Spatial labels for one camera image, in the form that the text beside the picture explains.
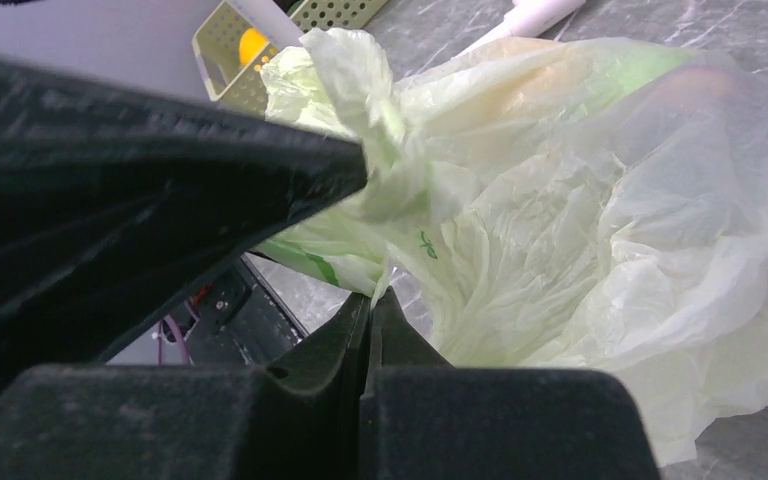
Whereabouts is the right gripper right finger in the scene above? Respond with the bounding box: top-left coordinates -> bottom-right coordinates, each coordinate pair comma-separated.
358,291 -> 659,479

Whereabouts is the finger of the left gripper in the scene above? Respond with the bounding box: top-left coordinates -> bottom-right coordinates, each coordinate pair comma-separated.
0,59 -> 367,394

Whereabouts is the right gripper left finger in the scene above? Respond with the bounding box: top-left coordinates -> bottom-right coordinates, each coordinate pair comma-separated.
0,295 -> 370,479

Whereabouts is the light green plastic bag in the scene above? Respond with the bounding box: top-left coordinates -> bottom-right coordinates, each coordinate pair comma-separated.
260,29 -> 768,466

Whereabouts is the yellow fake mango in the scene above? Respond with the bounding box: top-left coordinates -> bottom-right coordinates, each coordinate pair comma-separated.
238,28 -> 270,66

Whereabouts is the green plastic basket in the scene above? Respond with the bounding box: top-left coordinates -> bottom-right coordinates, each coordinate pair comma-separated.
191,1 -> 386,114

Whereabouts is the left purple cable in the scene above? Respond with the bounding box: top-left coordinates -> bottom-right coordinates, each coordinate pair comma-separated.
155,301 -> 200,367

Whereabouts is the white PVC pipe frame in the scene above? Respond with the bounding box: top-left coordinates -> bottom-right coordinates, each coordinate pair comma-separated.
222,1 -> 585,54

